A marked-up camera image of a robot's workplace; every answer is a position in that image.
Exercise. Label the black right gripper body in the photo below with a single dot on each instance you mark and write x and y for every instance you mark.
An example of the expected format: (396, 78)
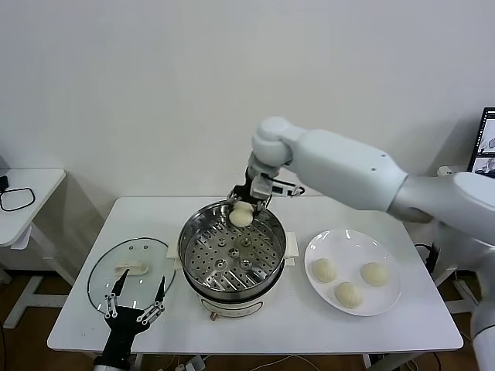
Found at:
(247, 185)

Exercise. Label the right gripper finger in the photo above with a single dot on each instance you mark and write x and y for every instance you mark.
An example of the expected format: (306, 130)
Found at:
(233, 200)
(263, 206)

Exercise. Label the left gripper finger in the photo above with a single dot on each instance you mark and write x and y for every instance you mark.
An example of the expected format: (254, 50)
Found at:
(160, 288)
(118, 286)

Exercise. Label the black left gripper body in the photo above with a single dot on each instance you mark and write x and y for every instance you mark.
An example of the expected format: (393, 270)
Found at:
(123, 328)

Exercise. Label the white steamed baozi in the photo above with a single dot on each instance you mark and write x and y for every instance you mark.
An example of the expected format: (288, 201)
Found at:
(325, 270)
(241, 216)
(348, 294)
(374, 274)

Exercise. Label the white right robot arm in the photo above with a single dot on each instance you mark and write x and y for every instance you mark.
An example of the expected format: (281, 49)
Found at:
(348, 170)

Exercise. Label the perforated stainless steel steamer basket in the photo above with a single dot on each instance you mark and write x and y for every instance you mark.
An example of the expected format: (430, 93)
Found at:
(270, 239)

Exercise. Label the cream electric cooking pot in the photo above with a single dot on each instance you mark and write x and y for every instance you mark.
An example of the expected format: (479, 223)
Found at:
(232, 309)

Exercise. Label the white power strip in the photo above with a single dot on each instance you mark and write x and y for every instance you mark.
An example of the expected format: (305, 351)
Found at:
(195, 363)

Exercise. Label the white round plate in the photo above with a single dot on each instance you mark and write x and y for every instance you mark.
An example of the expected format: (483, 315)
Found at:
(348, 247)

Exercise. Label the white side table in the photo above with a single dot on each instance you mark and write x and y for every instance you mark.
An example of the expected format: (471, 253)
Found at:
(442, 274)
(38, 185)

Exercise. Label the small black adapter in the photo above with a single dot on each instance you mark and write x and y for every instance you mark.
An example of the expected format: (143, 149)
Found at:
(4, 182)

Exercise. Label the black power strip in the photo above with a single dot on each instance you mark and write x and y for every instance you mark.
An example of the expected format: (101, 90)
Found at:
(435, 251)

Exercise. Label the open dark laptop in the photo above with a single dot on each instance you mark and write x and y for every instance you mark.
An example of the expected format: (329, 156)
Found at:
(485, 135)

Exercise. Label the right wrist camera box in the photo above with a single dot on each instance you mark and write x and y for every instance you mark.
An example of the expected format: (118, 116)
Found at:
(260, 187)

